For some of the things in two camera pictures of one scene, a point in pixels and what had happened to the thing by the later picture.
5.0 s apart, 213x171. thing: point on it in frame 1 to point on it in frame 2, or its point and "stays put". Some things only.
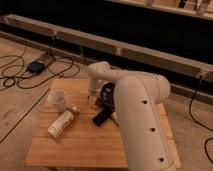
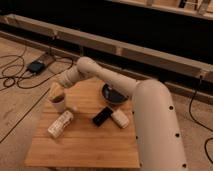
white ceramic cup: (58, 100) stays put
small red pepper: (99, 102) to (58, 99)
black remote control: (101, 116) stays put
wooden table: (66, 134) stays put
